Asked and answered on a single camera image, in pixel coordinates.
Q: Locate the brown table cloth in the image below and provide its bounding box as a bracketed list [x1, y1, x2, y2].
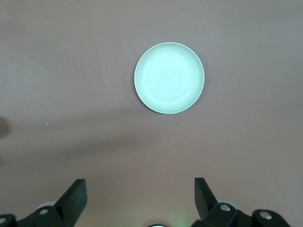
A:
[0, 0, 303, 227]

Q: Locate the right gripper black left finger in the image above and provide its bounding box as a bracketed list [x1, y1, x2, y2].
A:
[0, 178, 88, 227]

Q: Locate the pale green round plate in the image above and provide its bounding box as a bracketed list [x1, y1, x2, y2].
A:
[134, 42, 205, 115]

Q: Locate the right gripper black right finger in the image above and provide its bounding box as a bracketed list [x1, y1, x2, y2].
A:
[193, 177, 293, 227]

